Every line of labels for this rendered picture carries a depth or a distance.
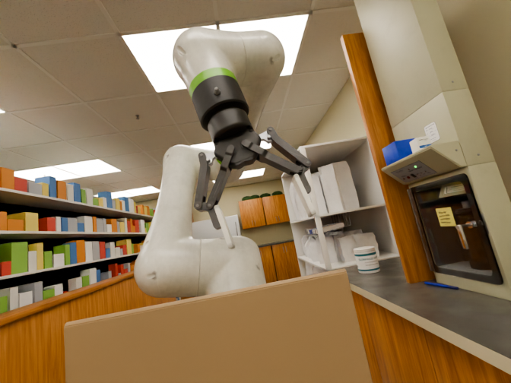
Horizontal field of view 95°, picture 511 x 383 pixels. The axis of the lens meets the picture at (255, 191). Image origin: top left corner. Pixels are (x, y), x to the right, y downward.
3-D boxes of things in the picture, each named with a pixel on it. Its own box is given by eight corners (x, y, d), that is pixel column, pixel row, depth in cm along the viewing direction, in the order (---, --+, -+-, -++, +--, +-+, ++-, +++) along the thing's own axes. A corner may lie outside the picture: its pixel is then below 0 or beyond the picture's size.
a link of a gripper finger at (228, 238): (217, 204, 37) (213, 206, 37) (233, 247, 35) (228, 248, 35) (220, 207, 39) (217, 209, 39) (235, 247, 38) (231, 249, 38)
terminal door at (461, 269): (433, 271, 108) (409, 188, 115) (505, 286, 78) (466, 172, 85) (432, 271, 108) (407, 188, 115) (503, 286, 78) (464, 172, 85)
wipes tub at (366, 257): (373, 267, 157) (367, 245, 160) (385, 270, 144) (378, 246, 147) (355, 271, 156) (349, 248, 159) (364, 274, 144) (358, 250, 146)
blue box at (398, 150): (405, 163, 114) (401, 145, 116) (420, 156, 104) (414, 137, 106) (386, 166, 113) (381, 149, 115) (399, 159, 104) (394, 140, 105)
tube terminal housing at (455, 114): (485, 272, 110) (436, 121, 123) (582, 287, 78) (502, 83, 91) (436, 282, 109) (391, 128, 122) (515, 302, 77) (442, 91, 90)
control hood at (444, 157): (407, 184, 117) (401, 165, 118) (468, 166, 85) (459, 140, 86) (385, 188, 116) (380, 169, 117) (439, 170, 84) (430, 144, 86)
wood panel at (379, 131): (497, 264, 119) (417, 29, 143) (503, 264, 116) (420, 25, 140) (406, 282, 116) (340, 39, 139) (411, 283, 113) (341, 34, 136)
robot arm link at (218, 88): (182, 82, 38) (236, 64, 39) (201, 121, 49) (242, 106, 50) (194, 112, 37) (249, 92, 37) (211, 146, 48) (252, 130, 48)
